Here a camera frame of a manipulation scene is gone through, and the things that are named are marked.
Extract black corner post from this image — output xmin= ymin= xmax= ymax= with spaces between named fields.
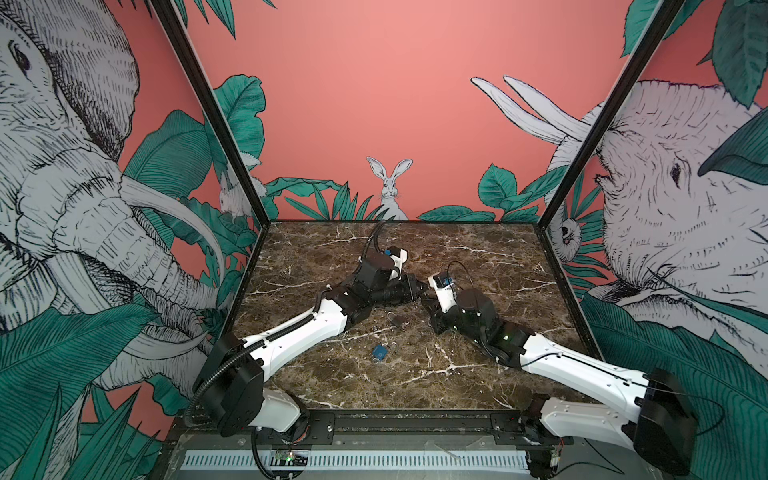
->
xmin=150 ymin=0 xmax=271 ymax=229
xmin=537 ymin=0 xmax=686 ymax=229

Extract left camera black cable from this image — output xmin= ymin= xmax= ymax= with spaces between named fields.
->
xmin=359 ymin=218 xmax=391 ymax=259

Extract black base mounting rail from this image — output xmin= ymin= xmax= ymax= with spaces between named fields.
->
xmin=167 ymin=409 xmax=637 ymax=448

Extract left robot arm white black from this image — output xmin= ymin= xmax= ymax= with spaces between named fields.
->
xmin=183 ymin=247 xmax=426 ymax=444

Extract left black corner post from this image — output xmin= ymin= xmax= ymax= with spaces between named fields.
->
xmin=150 ymin=0 xmax=271 ymax=229

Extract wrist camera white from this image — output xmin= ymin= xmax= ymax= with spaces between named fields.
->
xmin=429 ymin=271 xmax=457 ymax=313
xmin=384 ymin=246 xmax=408 ymax=280

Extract right black corner post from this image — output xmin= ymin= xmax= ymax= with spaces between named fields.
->
xmin=537 ymin=0 xmax=686 ymax=229

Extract blue padlock near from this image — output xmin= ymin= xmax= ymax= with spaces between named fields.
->
xmin=371 ymin=342 xmax=399 ymax=362

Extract white slotted cable duct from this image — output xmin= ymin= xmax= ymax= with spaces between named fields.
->
xmin=181 ymin=450 xmax=529 ymax=473

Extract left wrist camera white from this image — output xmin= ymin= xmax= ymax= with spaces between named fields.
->
xmin=384 ymin=246 xmax=408 ymax=280

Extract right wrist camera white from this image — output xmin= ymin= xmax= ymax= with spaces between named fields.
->
xmin=429 ymin=271 xmax=457 ymax=313

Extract dark grey padlock centre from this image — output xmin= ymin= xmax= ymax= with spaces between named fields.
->
xmin=388 ymin=312 xmax=408 ymax=330

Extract right camera black cable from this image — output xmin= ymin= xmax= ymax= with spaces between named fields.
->
xmin=446 ymin=260 xmax=476 ymax=290

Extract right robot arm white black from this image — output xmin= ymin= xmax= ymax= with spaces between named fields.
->
xmin=422 ymin=277 xmax=699 ymax=476

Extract small green circuit board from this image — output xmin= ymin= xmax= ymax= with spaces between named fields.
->
xmin=270 ymin=450 xmax=309 ymax=469

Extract camera black cable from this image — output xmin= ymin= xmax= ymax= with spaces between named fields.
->
xmin=359 ymin=218 xmax=391 ymax=259
xmin=446 ymin=260 xmax=476 ymax=290

